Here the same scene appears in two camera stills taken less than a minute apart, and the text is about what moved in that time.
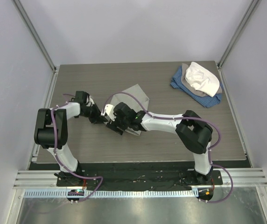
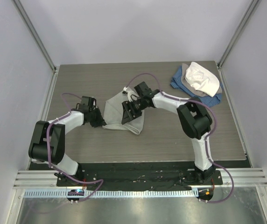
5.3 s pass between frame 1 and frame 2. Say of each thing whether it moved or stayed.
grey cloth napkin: moved
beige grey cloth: stayed
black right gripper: moved
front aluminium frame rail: stayed
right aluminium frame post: stayed
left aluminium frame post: stayed
